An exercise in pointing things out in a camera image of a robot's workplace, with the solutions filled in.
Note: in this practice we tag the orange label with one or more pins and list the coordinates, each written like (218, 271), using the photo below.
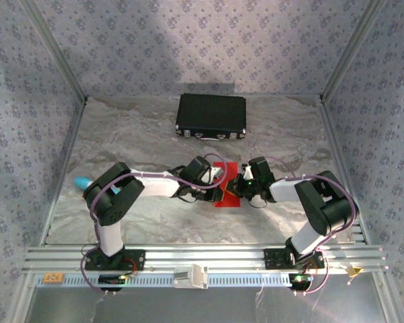
(53, 278)

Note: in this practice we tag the yellow paper tag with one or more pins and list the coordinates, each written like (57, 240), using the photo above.
(355, 270)

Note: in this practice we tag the aluminium table edge rail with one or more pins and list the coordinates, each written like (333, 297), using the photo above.
(340, 161)
(65, 161)

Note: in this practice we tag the red cloth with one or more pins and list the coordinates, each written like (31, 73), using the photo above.
(229, 202)

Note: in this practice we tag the aluminium frame post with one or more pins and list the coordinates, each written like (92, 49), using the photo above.
(351, 50)

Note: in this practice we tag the black briefcase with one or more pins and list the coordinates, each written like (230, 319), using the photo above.
(210, 112)

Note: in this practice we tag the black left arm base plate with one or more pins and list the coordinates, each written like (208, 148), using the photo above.
(136, 259)

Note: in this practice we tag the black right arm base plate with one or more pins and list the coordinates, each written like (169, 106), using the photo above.
(274, 259)

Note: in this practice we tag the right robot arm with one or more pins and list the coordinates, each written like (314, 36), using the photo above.
(323, 208)

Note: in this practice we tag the blue plastic bottle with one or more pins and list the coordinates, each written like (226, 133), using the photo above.
(82, 183)

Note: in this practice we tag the white plastic bracket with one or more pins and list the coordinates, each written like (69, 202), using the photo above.
(192, 277)

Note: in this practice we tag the aluminium mounting rail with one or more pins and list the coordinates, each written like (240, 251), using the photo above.
(205, 255)

